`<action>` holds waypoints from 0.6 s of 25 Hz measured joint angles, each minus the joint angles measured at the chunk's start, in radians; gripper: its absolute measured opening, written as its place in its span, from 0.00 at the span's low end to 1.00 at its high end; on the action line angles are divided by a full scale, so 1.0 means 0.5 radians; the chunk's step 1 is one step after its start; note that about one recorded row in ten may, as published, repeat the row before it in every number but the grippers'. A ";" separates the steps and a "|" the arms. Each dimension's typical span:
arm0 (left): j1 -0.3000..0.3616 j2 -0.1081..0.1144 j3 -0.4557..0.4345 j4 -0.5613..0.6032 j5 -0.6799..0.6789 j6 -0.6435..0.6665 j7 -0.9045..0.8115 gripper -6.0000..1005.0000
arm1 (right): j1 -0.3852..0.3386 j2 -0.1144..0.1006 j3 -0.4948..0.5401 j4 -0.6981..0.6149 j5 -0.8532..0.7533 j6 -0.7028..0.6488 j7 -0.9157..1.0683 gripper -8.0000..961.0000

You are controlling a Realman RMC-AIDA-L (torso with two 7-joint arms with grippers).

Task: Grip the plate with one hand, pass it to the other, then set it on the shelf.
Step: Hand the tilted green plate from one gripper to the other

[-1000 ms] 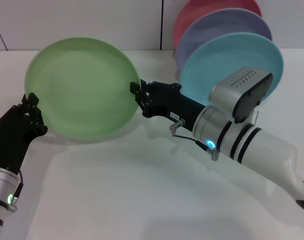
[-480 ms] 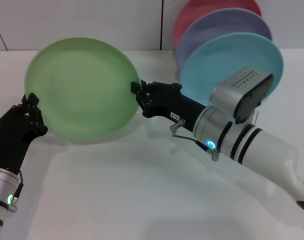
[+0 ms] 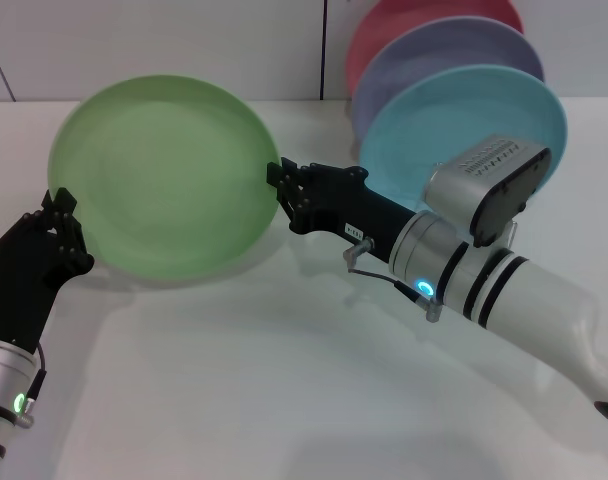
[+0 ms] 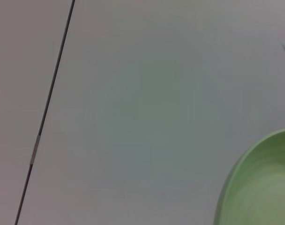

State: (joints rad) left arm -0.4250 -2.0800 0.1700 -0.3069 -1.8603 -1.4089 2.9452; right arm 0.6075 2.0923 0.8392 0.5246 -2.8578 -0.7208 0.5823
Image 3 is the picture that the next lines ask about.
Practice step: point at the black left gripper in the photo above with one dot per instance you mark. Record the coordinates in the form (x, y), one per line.
(24, 285)

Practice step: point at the light green round plate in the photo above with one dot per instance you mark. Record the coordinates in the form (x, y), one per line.
(164, 175)

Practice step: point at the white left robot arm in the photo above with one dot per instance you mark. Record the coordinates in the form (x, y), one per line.
(4, 380)

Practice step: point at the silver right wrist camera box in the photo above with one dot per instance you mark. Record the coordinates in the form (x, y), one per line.
(484, 185)

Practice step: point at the light blue round plate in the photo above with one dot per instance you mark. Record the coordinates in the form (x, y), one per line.
(459, 115)

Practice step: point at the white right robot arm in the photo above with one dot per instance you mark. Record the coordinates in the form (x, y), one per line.
(524, 300)

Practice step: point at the purple round plate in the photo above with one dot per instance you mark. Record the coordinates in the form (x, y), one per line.
(409, 65)

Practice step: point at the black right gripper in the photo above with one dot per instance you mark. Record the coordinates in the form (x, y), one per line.
(354, 210)

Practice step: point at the red round plate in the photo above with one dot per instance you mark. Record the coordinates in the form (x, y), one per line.
(384, 25)

